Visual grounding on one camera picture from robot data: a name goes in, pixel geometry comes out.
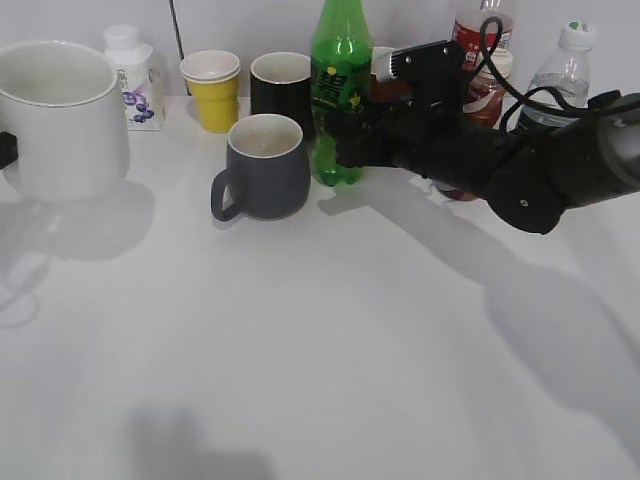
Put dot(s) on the blueberry milk carton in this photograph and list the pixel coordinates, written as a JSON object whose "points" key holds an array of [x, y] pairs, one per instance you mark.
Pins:
{"points": [[138, 77]]}

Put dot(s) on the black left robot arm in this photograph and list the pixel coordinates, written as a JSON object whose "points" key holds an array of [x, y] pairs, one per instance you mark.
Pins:
{"points": [[8, 149]]}

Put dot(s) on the dark grey ceramic mug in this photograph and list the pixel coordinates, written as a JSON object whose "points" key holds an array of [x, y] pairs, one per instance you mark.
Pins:
{"points": [[267, 174]]}

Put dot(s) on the yellow paper cup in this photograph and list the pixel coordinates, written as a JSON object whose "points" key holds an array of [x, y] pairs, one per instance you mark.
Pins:
{"points": [[212, 77]]}

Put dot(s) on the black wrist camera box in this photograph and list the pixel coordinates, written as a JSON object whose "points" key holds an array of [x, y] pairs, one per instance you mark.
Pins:
{"points": [[434, 73]]}

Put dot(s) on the green plastic soda bottle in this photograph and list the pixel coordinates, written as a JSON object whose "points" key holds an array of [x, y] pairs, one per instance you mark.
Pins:
{"points": [[341, 56]]}

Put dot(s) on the black ceramic mug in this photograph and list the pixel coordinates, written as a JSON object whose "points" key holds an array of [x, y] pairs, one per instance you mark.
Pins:
{"points": [[280, 84]]}

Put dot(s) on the clear water bottle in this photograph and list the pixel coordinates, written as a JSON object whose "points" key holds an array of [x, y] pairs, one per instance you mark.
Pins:
{"points": [[567, 70]]}

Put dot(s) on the red cola bottle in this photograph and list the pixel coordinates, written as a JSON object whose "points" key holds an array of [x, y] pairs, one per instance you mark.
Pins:
{"points": [[471, 14]]}

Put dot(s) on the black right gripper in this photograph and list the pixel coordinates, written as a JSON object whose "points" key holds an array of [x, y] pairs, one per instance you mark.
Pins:
{"points": [[435, 142]]}

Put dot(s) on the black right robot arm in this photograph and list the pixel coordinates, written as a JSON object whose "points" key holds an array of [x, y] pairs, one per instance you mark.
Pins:
{"points": [[528, 180]]}

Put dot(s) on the white ceramic mug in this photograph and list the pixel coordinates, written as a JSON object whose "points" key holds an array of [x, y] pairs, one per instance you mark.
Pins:
{"points": [[63, 103]]}

